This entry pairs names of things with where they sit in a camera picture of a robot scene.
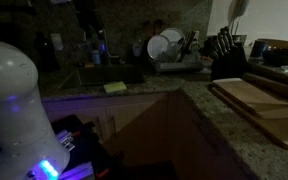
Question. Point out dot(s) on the cutlery bundle in rack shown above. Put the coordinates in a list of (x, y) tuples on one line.
[(189, 41)]

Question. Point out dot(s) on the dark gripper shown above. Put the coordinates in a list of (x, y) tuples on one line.
[(100, 37)]

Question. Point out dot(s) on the dark bowl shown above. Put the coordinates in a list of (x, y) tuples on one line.
[(281, 56)]

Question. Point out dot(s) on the dark tall bottle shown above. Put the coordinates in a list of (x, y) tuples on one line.
[(45, 55)]

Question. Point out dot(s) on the steel kitchen faucet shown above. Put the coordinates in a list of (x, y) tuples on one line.
[(107, 55)]

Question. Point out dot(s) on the wide beige cabinet door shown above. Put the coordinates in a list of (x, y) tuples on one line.
[(80, 116)]

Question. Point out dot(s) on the dark wooden board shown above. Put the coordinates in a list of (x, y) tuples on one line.
[(270, 85)]

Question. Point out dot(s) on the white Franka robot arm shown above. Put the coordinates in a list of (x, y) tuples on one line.
[(9, 100)]

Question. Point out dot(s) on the white plate with rim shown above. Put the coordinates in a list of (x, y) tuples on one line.
[(173, 35)]

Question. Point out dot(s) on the yellow sponge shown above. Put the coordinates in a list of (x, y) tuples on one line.
[(115, 87)]

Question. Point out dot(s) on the narrow beige cabinet door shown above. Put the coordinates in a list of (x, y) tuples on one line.
[(134, 115)]

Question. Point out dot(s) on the blue mug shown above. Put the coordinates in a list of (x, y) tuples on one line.
[(258, 49)]

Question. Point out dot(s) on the grey dish rack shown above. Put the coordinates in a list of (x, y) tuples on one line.
[(179, 65)]

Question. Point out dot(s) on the large white plate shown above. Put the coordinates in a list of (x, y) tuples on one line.
[(158, 46)]

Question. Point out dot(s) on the large wooden cutting board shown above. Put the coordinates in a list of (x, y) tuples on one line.
[(284, 130)]

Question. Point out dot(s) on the dark kitchen sink basin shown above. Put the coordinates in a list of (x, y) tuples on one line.
[(109, 75)]

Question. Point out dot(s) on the blue labelled soap container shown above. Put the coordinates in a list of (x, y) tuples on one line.
[(96, 57)]

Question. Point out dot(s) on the black knife block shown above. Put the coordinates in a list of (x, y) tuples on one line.
[(229, 65)]

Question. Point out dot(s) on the small pale cup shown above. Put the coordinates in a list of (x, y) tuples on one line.
[(137, 49)]

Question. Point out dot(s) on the light wooden cutting board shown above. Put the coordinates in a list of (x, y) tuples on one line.
[(250, 96)]

